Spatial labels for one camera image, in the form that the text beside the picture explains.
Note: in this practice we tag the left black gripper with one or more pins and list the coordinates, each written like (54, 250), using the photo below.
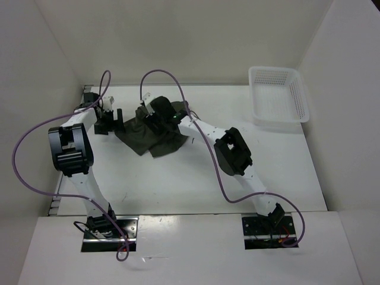
(114, 125)

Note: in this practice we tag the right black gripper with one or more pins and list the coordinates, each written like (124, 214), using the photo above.
(151, 120)

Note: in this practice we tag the dark green shorts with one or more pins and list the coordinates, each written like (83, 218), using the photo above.
(140, 138)

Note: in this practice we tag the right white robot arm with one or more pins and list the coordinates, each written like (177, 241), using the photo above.
(229, 152)

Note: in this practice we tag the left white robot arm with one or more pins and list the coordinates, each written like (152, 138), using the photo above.
(73, 156)

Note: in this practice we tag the white perforated plastic basket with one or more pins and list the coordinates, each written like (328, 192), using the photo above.
(278, 99)

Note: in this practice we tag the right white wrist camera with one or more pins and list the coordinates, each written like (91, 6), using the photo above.
(146, 102)

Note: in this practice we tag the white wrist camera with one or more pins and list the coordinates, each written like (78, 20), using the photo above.
(106, 103)
(146, 102)

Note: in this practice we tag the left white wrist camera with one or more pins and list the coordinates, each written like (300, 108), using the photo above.
(106, 103)

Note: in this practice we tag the aluminium table edge rail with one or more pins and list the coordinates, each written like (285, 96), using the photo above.
(55, 202)

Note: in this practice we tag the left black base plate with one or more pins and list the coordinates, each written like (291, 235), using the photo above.
(111, 241)

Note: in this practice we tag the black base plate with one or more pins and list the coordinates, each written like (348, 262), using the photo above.
(111, 241)
(258, 235)

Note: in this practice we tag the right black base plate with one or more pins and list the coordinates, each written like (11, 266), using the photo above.
(258, 235)

